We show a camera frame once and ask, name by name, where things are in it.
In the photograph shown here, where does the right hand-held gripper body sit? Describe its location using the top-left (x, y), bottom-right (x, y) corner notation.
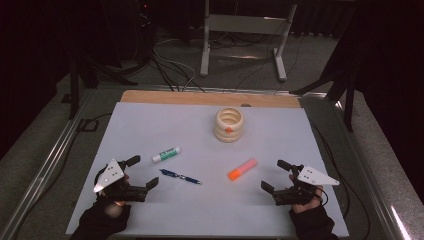
top-left (273, 164), bottom-right (340, 207)

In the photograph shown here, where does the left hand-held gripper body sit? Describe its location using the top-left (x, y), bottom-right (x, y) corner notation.
top-left (93, 158), bottom-right (148, 203)

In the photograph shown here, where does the blue pen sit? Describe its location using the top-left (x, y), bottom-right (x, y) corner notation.
top-left (159, 168), bottom-right (203, 186)

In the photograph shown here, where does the pink orange highlighter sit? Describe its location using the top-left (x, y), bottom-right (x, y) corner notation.
top-left (227, 158), bottom-right (258, 182)

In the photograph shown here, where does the cream ribbed pen holder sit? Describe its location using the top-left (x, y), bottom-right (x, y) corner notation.
top-left (213, 106), bottom-right (245, 144)

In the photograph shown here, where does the person's right hand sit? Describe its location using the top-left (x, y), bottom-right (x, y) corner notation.
top-left (290, 188), bottom-right (324, 214)

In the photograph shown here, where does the person's left hand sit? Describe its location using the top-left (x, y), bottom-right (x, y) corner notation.
top-left (98, 196), bottom-right (132, 218)

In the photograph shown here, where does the white green glue stick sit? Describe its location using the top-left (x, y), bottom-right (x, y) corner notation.
top-left (151, 146), bottom-right (182, 164)

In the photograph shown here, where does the white table mat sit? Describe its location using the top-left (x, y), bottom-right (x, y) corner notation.
top-left (65, 101), bottom-right (350, 238)

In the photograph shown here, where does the black stand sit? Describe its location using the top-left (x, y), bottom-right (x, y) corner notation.
top-left (61, 49), bottom-right (138, 120)
top-left (289, 64), bottom-right (357, 133)

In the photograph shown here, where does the grey metal stand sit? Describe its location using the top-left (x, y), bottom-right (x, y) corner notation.
top-left (199, 0), bottom-right (298, 82)

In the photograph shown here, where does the black cable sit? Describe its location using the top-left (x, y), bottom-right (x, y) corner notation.
top-left (75, 112), bottom-right (113, 133)
top-left (309, 119), bottom-right (372, 240)

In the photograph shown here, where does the aluminium table frame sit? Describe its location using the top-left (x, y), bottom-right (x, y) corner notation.
top-left (0, 83), bottom-right (424, 240)

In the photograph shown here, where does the white cable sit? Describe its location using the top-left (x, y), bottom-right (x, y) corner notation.
top-left (152, 38), bottom-right (198, 92)

